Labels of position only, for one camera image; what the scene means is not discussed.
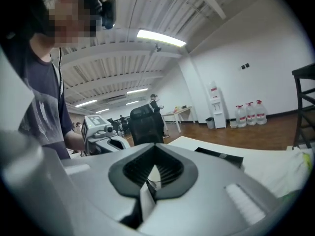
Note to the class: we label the grey trash bin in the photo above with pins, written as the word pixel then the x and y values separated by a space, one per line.
pixel 210 123

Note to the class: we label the black metal railing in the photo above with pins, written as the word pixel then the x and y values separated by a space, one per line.
pixel 304 102

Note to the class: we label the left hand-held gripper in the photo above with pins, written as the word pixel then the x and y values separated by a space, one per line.
pixel 94 124

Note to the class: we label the white background desk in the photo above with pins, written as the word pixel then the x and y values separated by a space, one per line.
pixel 179 112

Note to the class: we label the person's dark feather-print shirt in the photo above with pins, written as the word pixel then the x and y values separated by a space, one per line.
pixel 46 107

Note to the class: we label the black wall switches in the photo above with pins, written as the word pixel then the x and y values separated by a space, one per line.
pixel 245 66

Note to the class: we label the clear water bottle red label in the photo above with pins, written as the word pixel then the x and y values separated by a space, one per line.
pixel 251 115
pixel 240 118
pixel 261 113

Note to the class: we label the black head-mounted camera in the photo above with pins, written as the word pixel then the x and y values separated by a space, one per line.
pixel 108 11

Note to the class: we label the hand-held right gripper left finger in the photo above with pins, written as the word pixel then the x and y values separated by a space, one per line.
pixel 98 193

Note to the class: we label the black square tray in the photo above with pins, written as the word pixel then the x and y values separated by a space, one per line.
pixel 221 156

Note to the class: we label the ceiling-mounted security camera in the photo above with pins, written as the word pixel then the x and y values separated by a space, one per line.
pixel 158 49

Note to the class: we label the white water dispenser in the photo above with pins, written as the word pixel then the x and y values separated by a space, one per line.
pixel 218 107

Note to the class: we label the black office chair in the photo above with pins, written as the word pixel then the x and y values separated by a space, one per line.
pixel 145 129

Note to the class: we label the person's head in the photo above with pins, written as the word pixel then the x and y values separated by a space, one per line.
pixel 41 48

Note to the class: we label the long fluorescent ceiling light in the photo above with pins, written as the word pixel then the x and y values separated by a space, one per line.
pixel 137 91
pixel 160 37
pixel 86 103

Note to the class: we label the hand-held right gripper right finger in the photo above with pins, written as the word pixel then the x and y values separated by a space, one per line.
pixel 209 200

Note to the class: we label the clear plastic bag yellow-green print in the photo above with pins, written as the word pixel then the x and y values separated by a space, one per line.
pixel 283 171

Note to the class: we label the person's left forearm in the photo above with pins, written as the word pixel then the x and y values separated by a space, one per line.
pixel 75 141

